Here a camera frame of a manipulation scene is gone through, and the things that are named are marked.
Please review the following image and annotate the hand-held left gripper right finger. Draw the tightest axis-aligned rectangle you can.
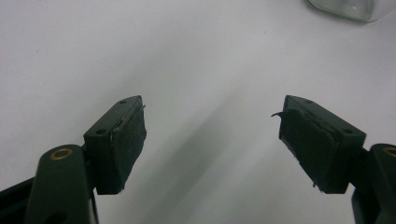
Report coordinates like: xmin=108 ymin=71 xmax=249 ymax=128
xmin=271 ymin=94 xmax=368 ymax=195

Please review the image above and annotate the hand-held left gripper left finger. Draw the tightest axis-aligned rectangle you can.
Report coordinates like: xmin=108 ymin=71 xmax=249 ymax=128
xmin=82 ymin=94 xmax=148 ymax=196

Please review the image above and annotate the clear glass container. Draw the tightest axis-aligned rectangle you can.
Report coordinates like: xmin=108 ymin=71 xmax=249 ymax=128
xmin=305 ymin=0 xmax=396 ymax=23

